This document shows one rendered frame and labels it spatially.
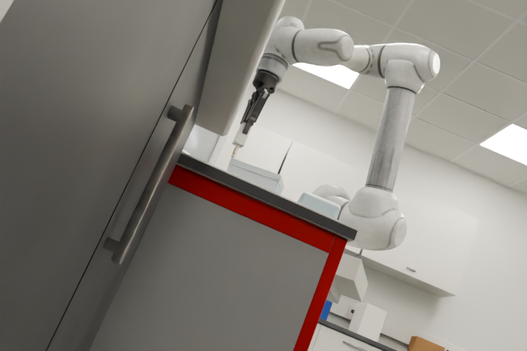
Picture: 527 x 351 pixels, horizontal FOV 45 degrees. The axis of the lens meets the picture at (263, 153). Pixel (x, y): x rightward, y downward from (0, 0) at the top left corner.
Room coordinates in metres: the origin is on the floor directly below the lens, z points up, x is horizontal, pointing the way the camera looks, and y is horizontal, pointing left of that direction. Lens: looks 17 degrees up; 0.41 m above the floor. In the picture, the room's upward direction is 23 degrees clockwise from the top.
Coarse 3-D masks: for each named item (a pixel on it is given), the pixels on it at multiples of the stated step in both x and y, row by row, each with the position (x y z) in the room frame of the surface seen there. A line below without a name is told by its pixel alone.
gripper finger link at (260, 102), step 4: (264, 92) 1.76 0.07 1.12; (268, 92) 1.76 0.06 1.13; (260, 96) 1.76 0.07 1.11; (268, 96) 1.76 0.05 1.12; (256, 100) 1.78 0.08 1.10; (260, 100) 1.77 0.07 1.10; (264, 100) 1.77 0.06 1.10; (256, 104) 1.77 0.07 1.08; (260, 104) 1.77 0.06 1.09; (264, 104) 1.77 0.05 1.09; (256, 108) 1.77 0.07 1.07; (260, 108) 1.77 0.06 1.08; (252, 112) 1.77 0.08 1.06; (256, 112) 1.78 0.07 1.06; (260, 112) 1.78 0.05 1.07; (256, 116) 1.78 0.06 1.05; (256, 120) 1.78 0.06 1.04
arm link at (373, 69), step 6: (366, 48) 2.11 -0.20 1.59; (372, 48) 2.12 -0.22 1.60; (378, 48) 2.11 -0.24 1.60; (372, 54) 2.11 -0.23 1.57; (378, 54) 2.10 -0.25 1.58; (372, 60) 2.12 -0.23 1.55; (378, 60) 2.11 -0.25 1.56; (372, 66) 2.13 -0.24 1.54; (378, 66) 2.12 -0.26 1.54; (360, 72) 2.16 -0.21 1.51; (366, 72) 2.16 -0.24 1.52; (372, 72) 2.15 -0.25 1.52; (378, 72) 2.14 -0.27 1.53; (384, 78) 2.17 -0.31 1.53
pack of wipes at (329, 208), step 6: (306, 192) 1.42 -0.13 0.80; (300, 198) 1.42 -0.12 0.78; (306, 198) 1.42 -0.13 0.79; (312, 198) 1.42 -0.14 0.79; (318, 198) 1.42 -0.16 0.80; (306, 204) 1.42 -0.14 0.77; (312, 204) 1.42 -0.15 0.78; (318, 204) 1.42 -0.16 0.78; (324, 204) 1.42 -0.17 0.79; (330, 204) 1.42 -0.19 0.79; (336, 204) 1.42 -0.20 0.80; (318, 210) 1.42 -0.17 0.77; (324, 210) 1.42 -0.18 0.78; (330, 210) 1.42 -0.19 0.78; (336, 210) 1.42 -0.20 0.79; (330, 216) 1.42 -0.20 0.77; (336, 216) 1.42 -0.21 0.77
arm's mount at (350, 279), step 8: (344, 256) 2.06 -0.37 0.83; (352, 256) 2.05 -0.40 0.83; (344, 264) 2.05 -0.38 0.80; (352, 264) 2.05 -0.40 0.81; (360, 264) 2.04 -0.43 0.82; (336, 272) 2.06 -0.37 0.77; (344, 272) 2.05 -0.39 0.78; (352, 272) 2.04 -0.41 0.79; (360, 272) 2.10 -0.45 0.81; (336, 280) 2.17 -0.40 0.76; (344, 280) 2.11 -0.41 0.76; (352, 280) 2.05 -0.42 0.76; (360, 280) 2.17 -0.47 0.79; (344, 288) 2.26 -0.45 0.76; (352, 288) 2.19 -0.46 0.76; (360, 288) 2.24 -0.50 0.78; (352, 296) 2.36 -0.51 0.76; (360, 296) 2.31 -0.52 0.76
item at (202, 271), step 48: (192, 192) 1.37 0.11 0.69; (240, 192) 1.38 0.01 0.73; (144, 240) 1.37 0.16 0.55; (192, 240) 1.38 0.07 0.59; (240, 240) 1.39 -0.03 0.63; (288, 240) 1.39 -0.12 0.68; (336, 240) 1.40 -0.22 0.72; (144, 288) 1.38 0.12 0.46; (192, 288) 1.38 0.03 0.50; (240, 288) 1.39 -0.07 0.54; (288, 288) 1.39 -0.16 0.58; (96, 336) 1.37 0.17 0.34; (144, 336) 1.38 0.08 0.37; (192, 336) 1.38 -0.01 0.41; (240, 336) 1.39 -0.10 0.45; (288, 336) 1.40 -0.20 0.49
